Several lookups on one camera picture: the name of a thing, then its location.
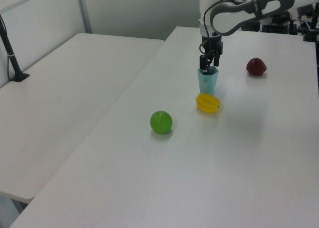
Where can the yellow starfruit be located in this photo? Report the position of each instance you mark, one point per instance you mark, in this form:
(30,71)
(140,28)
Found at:
(208,103)

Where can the white adjacent table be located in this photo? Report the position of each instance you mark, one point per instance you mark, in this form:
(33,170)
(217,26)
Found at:
(62,93)

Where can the black pole stand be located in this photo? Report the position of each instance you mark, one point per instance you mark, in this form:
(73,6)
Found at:
(12,61)

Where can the grey partition post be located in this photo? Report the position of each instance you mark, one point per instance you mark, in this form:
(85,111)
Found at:
(83,11)

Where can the green apple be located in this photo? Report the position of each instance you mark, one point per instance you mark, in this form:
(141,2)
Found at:
(161,122)

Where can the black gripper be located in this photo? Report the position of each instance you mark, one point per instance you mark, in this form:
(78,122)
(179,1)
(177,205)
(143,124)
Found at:
(211,42)

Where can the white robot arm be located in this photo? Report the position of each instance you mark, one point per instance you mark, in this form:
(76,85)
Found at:
(239,9)

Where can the dark background equipment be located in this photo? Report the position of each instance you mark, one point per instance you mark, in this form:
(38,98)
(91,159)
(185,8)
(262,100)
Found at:
(281,21)

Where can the light blue faceted mug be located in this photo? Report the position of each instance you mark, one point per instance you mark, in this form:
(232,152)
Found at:
(208,81)

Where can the red apple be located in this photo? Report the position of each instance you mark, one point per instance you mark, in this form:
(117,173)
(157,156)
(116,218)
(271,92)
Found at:
(256,67)

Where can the black clamp stand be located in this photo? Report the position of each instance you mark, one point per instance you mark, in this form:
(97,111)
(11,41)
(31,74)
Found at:
(311,26)

